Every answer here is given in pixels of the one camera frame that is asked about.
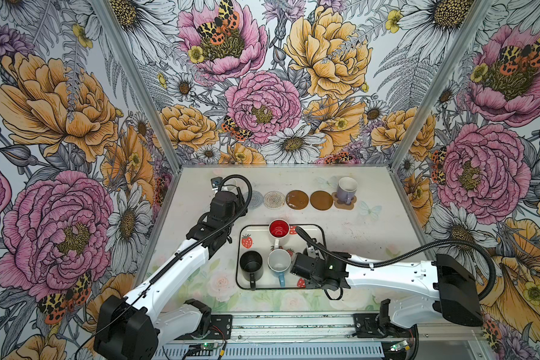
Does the grey woven round coaster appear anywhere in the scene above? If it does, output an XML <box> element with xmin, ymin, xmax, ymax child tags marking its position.
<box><xmin>247</xmin><ymin>190</ymin><xmax>264</xmax><ymax>209</ymax></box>

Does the multicolour woven round coaster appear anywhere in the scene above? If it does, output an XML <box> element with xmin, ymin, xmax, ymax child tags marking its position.
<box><xmin>263</xmin><ymin>190</ymin><xmax>286</xmax><ymax>209</ymax></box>

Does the scratched dark wooden round coaster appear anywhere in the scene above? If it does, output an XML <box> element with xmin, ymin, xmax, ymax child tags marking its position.
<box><xmin>285</xmin><ymin>190</ymin><xmax>310</xmax><ymax>210</ymax></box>

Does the paw shaped wooden coaster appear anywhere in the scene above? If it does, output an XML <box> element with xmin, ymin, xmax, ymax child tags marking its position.
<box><xmin>331</xmin><ymin>193</ymin><xmax>357</xmax><ymax>211</ymax></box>

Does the plain wooden round coaster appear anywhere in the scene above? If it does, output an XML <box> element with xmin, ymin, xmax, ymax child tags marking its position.
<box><xmin>310</xmin><ymin>190</ymin><xmax>334</xmax><ymax>211</ymax></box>

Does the lavender mug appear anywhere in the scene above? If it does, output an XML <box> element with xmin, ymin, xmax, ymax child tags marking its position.
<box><xmin>336</xmin><ymin>177</ymin><xmax>359</xmax><ymax>205</ymax></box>

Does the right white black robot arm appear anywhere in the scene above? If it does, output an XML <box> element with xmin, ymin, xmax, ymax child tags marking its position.
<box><xmin>290</xmin><ymin>226</ymin><xmax>497</xmax><ymax>338</ymax></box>

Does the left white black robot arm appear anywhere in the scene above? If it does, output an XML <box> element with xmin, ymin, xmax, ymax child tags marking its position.
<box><xmin>92</xmin><ymin>174</ymin><xmax>253</xmax><ymax>359</ymax></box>

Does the strawberry print serving tray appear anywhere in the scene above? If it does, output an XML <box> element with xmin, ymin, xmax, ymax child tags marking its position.
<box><xmin>235</xmin><ymin>224</ymin><xmax>319</xmax><ymax>291</ymax></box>

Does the red inside white mug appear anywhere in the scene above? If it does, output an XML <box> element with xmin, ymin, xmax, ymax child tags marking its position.
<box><xmin>268</xmin><ymin>219</ymin><xmax>290</xmax><ymax>250</ymax></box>

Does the black mug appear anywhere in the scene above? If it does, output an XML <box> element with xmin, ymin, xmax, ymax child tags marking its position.
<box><xmin>238</xmin><ymin>250</ymin><xmax>264</xmax><ymax>291</ymax></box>

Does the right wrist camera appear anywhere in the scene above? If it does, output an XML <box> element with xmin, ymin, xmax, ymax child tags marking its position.
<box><xmin>304</xmin><ymin>245</ymin><xmax>320</xmax><ymax>259</ymax></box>

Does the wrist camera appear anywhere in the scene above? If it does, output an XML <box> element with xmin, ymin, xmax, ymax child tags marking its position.
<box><xmin>211</xmin><ymin>176</ymin><xmax>223</xmax><ymax>189</ymax></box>
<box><xmin>304</xmin><ymin>245</ymin><xmax>320</xmax><ymax>259</ymax></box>

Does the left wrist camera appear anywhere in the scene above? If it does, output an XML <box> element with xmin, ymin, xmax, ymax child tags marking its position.
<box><xmin>211</xmin><ymin>176</ymin><xmax>223</xmax><ymax>189</ymax></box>

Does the blue handled white mug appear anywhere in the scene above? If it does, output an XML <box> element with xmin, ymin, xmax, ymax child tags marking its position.
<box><xmin>267</xmin><ymin>249</ymin><xmax>292</xmax><ymax>287</ymax></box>

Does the aluminium front rail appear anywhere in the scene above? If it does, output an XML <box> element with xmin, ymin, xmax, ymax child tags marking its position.
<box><xmin>161</xmin><ymin>310</ymin><xmax>485</xmax><ymax>345</ymax></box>

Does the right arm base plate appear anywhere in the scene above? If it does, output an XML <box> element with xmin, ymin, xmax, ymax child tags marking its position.
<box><xmin>352</xmin><ymin>313</ymin><xmax>412</xmax><ymax>339</ymax></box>

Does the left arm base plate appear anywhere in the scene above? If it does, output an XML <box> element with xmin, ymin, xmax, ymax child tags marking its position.
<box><xmin>177</xmin><ymin>314</ymin><xmax>233</xmax><ymax>341</ymax></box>

